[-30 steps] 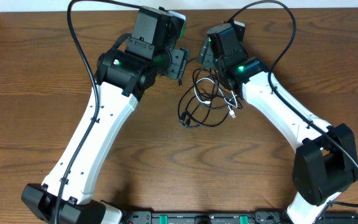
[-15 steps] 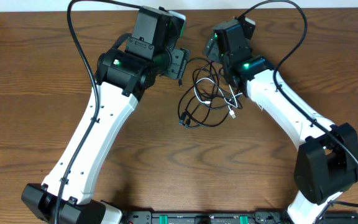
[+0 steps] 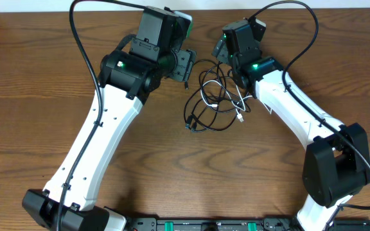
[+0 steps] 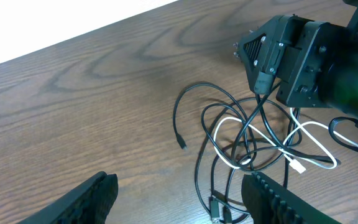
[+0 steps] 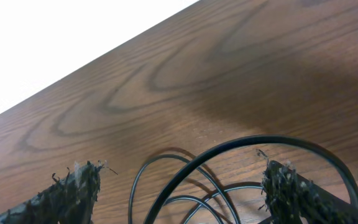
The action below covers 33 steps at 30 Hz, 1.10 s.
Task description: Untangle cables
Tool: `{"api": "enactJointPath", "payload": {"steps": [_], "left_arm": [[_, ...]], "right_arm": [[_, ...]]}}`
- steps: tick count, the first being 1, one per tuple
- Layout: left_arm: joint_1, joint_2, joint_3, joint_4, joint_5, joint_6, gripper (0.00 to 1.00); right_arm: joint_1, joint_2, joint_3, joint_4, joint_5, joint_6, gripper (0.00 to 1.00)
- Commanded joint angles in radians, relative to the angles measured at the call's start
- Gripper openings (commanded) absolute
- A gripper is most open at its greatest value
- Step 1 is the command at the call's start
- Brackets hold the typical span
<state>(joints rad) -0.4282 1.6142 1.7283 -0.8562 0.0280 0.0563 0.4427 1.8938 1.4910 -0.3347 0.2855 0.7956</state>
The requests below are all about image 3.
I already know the black USB cable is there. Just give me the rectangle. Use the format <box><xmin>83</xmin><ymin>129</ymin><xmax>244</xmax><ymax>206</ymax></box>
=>
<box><xmin>183</xmin><ymin>59</ymin><xmax>253</xmax><ymax>133</ymax></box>

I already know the white USB cable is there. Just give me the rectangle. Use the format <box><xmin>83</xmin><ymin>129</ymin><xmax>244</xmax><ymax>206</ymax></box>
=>
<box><xmin>200</xmin><ymin>79</ymin><xmax>273</xmax><ymax>123</ymax></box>

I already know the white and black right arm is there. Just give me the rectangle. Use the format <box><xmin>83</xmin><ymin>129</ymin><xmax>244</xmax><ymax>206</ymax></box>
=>
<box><xmin>212</xmin><ymin>18</ymin><xmax>370</xmax><ymax>230</ymax></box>

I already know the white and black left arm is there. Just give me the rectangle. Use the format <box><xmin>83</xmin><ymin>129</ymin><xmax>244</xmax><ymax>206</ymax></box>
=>
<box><xmin>22</xmin><ymin>6</ymin><xmax>196</xmax><ymax>230</ymax></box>

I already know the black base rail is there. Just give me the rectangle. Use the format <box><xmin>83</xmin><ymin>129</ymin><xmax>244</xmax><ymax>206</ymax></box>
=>
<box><xmin>123</xmin><ymin>217</ymin><xmax>370</xmax><ymax>231</ymax></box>

